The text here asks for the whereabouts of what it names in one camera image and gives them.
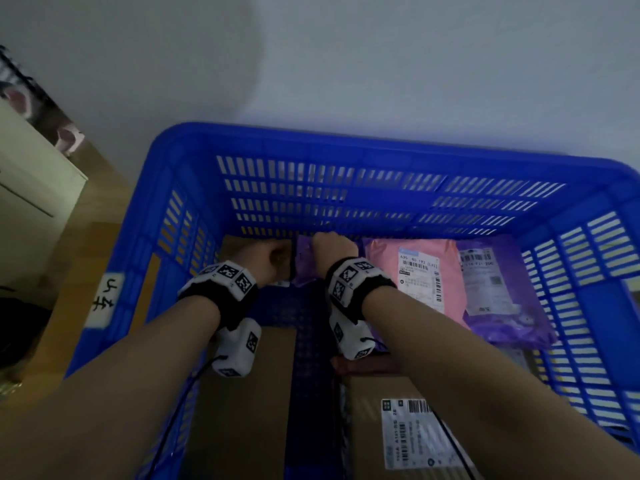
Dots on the person's right hand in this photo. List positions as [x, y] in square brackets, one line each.
[334, 250]

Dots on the person's left hand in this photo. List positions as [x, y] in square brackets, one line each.
[256, 259]

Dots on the person's right fingers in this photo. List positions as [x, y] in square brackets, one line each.
[325, 237]

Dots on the person's left fingers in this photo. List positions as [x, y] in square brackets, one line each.
[281, 259]

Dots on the small purple mailer bag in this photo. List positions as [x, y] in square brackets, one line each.
[305, 264]

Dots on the person's right forearm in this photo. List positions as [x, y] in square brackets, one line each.
[500, 394]

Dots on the person's left forearm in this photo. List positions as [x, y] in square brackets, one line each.
[95, 389]

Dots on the black marker wristband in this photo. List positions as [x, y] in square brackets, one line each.
[352, 282]
[225, 287]

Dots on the pink mailer bag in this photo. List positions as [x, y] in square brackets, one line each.
[385, 264]

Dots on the blue plastic slatted crate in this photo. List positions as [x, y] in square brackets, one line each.
[385, 159]

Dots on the red flat packet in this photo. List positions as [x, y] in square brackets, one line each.
[360, 364]

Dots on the plain brown cardboard box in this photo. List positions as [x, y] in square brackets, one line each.
[245, 409]

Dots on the white handwritten crate label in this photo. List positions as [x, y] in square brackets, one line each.
[106, 299]

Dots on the brown cardboard box white label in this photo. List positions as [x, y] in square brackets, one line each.
[380, 429]

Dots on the large purple mailer bag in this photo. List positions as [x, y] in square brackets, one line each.
[515, 314]

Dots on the cream cabinet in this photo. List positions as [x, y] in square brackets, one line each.
[30, 204]

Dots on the black bag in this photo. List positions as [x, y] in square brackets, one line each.
[22, 329]

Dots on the dark shelf with pink items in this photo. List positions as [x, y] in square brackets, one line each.
[45, 114]

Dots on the white marker camera box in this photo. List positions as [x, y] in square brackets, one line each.
[352, 339]
[239, 347]

